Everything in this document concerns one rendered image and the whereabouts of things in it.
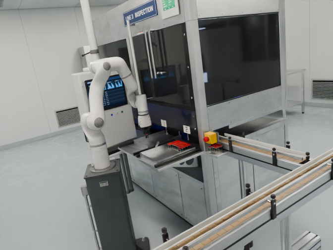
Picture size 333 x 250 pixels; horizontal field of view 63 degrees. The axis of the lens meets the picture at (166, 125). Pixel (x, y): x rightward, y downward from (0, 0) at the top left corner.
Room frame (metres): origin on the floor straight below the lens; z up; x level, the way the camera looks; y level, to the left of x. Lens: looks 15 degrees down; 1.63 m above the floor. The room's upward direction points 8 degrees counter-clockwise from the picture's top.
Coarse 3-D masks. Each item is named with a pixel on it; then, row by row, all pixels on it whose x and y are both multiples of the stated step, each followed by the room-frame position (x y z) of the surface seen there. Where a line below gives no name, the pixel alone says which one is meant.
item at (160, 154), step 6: (150, 150) 2.01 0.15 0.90; (156, 150) 2.03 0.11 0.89; (162, 150) 2.03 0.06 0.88; (168, 150) 2.01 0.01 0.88; (174, 150) 1.99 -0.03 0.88; (186, 150) 1.87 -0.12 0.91; (144, 156) 1.90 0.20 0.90; (150, 156) 1.94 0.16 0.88; (156, 156) 1.92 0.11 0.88; (162, 156) 1.90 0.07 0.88; (168, 156) 1.88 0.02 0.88; (174, 156) 1.81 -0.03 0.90; (156, 162) 1.74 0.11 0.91
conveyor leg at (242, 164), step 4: (240, 160) 1.77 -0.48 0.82; (240, 164) 1.77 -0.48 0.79; (244, 164) 1.77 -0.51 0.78; (240, 168) 1.78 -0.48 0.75; (244, 168) 1.77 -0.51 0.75; (240, 172) 1.78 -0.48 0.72; (244, 172) 1.77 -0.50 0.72; (240, 176) 1.78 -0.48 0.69; (244, 176) 1.77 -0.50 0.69; (240, 180) 1.78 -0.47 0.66; (244, 180) 1.77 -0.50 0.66; (240, 184) 1.78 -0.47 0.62; (244, 184) 1.77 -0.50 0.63; (240, 188) 1.79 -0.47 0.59; (244, 188) 1.77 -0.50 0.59; (244, 192) 1.77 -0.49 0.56; (244, 196) 1.77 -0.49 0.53
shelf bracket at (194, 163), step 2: (194, 158) 1.96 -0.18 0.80; (196, 158) 1.96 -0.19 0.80; (194, 160) 1.96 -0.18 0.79; (196, 160) 1.97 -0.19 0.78; (194, 162) 1.96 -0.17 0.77; (196, 162) 1.97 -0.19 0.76; (178, 164) 1.88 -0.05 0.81; (184, 164) 1.91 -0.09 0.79; (186, 164) 1.92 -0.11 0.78; (192, 164) 1.95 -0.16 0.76; (194, 164) 1.96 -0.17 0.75; (196, 164) 1.97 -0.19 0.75; (172, 166) 1.86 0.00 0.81; (174, 166) 1.87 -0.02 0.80; (176, 166) 1.87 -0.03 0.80; (178, 166) 1.88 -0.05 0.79; (180, 166) 1.89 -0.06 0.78; (182, 166) 1.90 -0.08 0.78; (184, 166) 1.91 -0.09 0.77; (186, 166) 1.92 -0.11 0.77; (188, 166) 1.93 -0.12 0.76; (190, 166) 1.94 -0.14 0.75; (192, 166) 1.95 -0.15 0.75; (194, 166) 1.96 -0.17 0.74; (196, 166) 1.97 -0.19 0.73
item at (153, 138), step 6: (156, 132) 2.43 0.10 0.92; (162, 132) 2.46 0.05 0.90; (138, 138) 2.34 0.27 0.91; (144, 138) 2.36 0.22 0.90; (150, 138) 2.38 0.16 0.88; (156, 138) 2.36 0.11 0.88; (162, 138) 2.33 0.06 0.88; (168, 138) 2.30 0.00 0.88; (174, 138) 2.23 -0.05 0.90; (180, 138) 2.26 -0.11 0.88; (138, 144) 2.23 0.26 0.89; (144, 144) 2.14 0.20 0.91; (150, 144) 2.21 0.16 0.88
